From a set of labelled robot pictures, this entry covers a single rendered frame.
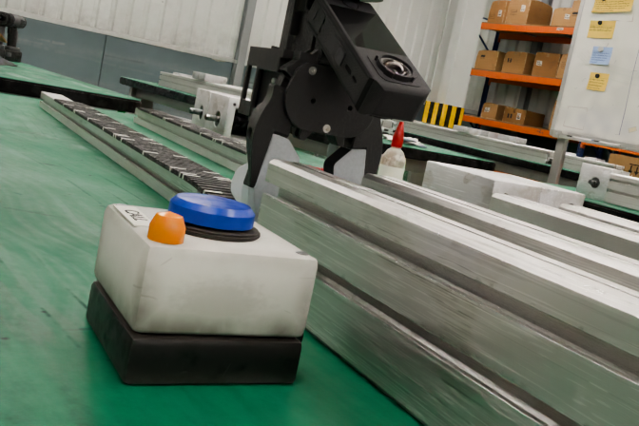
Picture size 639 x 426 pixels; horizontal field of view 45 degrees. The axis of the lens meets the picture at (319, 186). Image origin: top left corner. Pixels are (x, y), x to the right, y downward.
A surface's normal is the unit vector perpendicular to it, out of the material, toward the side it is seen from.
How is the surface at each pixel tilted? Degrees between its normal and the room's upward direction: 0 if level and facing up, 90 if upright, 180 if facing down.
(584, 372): 90
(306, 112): 90
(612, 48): 90
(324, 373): 0
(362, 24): 31
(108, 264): 90
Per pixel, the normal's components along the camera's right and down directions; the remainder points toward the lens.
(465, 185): -0.87, -0.12
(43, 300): 0.20, -0.97
